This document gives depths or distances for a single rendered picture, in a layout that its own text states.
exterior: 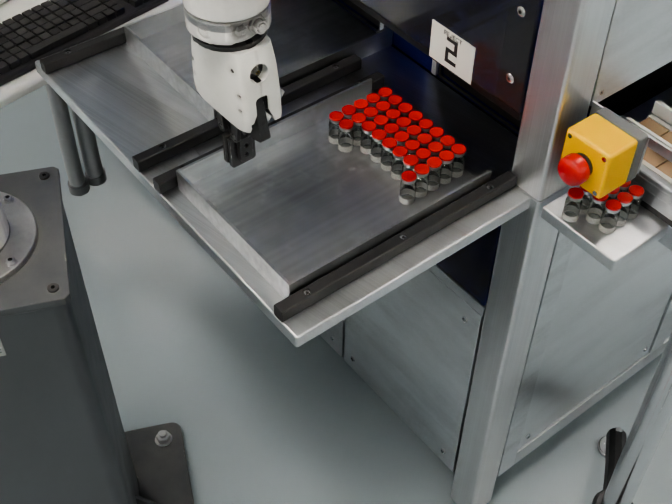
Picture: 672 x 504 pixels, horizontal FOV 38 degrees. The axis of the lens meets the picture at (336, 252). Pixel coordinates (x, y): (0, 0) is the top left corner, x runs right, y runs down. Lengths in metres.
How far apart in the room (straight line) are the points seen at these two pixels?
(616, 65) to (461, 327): 0.57
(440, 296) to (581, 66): 0.58
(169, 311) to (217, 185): 1.04
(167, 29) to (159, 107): 0.20
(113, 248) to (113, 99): 1.04
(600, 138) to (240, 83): 0.48
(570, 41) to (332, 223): 0.38
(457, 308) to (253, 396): 0.70
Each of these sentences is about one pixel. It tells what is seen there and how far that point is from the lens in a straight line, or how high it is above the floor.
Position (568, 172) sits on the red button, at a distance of 1.25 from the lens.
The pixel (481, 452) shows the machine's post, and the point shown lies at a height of 0.24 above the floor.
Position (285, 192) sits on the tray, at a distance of 1.35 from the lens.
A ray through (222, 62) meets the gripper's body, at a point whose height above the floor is 1.24.
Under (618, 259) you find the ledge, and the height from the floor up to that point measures 0.88.
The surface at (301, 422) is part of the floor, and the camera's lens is 2.17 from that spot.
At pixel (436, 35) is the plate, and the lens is 1.39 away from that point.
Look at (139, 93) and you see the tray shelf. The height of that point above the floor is 0.88.
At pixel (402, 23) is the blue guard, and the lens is 1.45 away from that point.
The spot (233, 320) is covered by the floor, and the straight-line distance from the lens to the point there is 2.35.
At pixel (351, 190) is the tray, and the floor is 0.88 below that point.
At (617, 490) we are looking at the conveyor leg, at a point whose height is 0.23.
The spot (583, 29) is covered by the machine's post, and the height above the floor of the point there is 1.16.
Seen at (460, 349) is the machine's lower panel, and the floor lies 0.46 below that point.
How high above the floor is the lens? 1.81
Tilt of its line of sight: 47 degrees down
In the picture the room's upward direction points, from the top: 1 degrees clockwise
